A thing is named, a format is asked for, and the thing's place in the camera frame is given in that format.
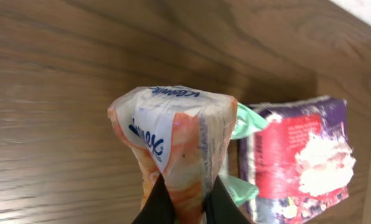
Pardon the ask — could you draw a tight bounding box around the purple red snack bag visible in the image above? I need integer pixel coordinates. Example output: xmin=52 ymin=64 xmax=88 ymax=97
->
xmin=239 ymin=96 xmax=356 ymax=224

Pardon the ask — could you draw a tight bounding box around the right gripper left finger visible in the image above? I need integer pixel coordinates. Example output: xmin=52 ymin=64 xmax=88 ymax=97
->
xmin=132 ymin=174 xmax=175 ymax=224

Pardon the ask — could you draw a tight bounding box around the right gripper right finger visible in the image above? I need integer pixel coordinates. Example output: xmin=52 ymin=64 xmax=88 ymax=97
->
xmin=204 ymin=176 xmax=251 ymax=224

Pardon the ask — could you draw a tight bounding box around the small orange tissue pack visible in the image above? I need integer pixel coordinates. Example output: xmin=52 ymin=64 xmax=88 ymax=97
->
xmin=108 ymin=85 xmax=237 ymax=224

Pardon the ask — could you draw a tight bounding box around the teal packet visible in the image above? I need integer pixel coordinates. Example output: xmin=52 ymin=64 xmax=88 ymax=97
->
xmin=219 ymin=103 xmax=268 ymax=207

